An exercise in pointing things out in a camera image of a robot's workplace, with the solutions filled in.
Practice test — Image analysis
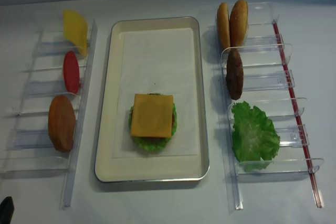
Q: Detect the cream metal tray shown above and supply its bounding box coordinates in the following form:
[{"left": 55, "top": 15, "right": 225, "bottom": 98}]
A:
[{"left": 94, "top": 17, "right": 209, "bottom": 183}]

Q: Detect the orange cheese slice on burger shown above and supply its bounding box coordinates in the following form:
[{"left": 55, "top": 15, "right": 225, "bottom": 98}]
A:
[{"left": 130, "top": 93, "right": 173, "bottom": 138}]

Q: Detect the red tomato slice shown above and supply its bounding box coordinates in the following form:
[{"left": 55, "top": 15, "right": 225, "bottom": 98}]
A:
[{"left": 63, "top": 51, "right": 80, "bottom": 94}]

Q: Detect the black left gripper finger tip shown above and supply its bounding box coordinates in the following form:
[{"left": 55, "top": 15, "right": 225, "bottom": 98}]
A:
[{"left": 0, "top": 196, "right": 14, "bottom": 224}]

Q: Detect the sesame top bun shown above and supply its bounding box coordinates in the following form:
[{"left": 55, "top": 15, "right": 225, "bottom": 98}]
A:
[{"left": 229, "top": 0, "right": 248, "bottom": 47}]

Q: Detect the white paper tray liner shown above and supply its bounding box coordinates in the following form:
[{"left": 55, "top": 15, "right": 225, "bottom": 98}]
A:
[{"left": 112, "top": 28, "right": 200, "bottom": 158}]

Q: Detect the clear acrylic right rack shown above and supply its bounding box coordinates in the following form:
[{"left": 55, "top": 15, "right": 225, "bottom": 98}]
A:
[{"left": 209, "top": 2, "right": 324, "bottom": 210}]

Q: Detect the clear acrylic left rack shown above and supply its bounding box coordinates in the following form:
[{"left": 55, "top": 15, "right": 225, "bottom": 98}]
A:
[{"left": 1, "top": 17, "right": 98, "bottom": 208}]

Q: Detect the green lettuce leaf in rack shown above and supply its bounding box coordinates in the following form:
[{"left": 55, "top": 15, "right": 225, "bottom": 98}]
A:
[{"left": 231, "top": 101, "right": 280, "bottom": 172}]

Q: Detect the orange-brown bun in left rack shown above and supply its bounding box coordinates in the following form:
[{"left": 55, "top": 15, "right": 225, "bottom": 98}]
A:
[{"left": 48, "top": 95, "right": 76, "bottom": 153}]

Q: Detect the brown meat patty in rack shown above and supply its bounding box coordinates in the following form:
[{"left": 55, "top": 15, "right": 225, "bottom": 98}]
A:
[{"left": 226, "top": 49, "right": 244, "bottom": 100}]

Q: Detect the green lettuce under burger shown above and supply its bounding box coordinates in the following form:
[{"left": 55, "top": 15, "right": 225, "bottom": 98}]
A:
[{"left": 128, "top": 93, "right": 172, "bottom": 152}]

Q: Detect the pale bun half in rack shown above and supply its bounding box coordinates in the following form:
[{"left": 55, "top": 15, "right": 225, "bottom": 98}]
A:
[{"left": 217, "top": 2, "right": 230, "bottom": 49}]

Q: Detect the clear acrylic rack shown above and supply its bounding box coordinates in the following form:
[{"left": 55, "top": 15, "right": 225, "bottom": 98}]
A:
[
  {"left": 209, "top": 2, "right": 324, "bottom": 210},
  {"left": 1, "top": 17, "right": 98, "bottom": 208}
]

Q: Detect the yellow cheese slice in rack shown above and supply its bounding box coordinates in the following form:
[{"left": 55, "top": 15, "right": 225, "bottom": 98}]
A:
[{"left": 63, "top": 9, "right": 88, "bottom": 57}]

